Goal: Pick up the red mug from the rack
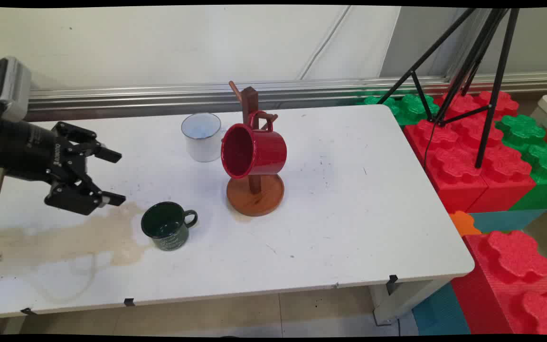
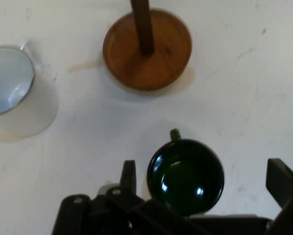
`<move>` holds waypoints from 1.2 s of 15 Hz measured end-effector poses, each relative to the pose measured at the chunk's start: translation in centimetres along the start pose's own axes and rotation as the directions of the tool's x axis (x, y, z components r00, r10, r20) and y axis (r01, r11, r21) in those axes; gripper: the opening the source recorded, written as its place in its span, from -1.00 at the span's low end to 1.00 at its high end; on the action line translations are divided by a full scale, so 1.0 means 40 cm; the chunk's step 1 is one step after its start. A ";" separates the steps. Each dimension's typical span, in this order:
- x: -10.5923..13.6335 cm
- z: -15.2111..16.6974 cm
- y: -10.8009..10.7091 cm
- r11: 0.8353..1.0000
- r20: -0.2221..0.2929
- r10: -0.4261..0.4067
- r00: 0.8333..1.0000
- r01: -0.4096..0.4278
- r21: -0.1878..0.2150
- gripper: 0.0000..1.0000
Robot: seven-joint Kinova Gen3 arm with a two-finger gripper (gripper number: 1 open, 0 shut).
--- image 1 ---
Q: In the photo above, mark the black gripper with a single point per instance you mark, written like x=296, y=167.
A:
x=26, y=149

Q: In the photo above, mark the red enamel mug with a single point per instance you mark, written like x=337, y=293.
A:
x=257, y=149

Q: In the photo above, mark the dark green enamel mug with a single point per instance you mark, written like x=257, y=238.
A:
x=165, y=227

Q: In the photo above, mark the white enamel mug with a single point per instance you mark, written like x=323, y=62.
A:
x=202, y=137

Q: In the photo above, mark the black tape piece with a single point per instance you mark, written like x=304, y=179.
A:
x=27, y=311
x=392, y=279
x=129, y=302

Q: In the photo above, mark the brown wooden mug tree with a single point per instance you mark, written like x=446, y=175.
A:
x=255, y=194

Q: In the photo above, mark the flat green foam block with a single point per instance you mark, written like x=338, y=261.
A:
x=409, y=107

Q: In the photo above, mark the white table leg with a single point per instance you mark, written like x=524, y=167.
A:
x=399, y=297

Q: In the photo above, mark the red foam block under tripod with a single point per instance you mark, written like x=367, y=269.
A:
x=463, y=161

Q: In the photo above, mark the teal foam mat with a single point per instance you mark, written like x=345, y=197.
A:
x=439, y=311

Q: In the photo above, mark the orange foam piece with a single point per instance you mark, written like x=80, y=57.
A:
x=464, y=223

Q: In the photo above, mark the black tripod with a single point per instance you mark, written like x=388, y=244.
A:
x=487, y=71

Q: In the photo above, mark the teal foam block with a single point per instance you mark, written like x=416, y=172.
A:
x=506, y=220

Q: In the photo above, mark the large red foam block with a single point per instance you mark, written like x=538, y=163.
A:
x=511, y=285

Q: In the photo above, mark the tall green foam block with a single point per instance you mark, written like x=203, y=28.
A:
x=542, y=161

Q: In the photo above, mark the aluminium wall rail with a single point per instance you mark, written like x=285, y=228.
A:
x=159, y=95

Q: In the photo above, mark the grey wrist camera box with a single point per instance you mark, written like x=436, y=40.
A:
x=10, y=88

